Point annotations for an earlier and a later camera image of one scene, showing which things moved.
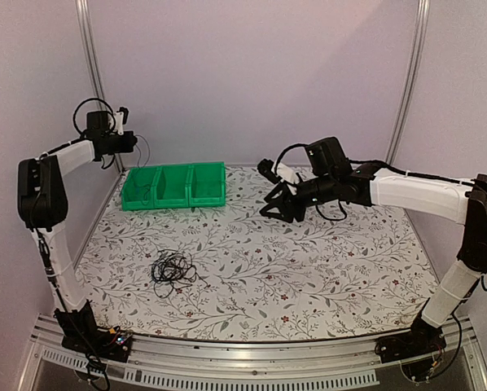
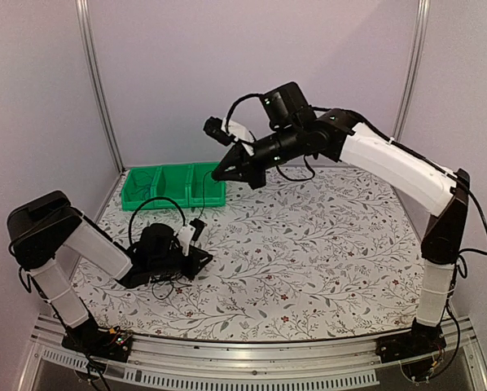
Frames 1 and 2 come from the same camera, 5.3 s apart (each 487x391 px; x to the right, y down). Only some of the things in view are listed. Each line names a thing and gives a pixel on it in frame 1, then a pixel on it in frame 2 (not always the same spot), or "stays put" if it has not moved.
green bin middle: x=171 y=186 stays put
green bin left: x=142 y=189 stays put
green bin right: x=207 y=185 stays put
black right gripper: x=299 y=213 -> x=236 y=155
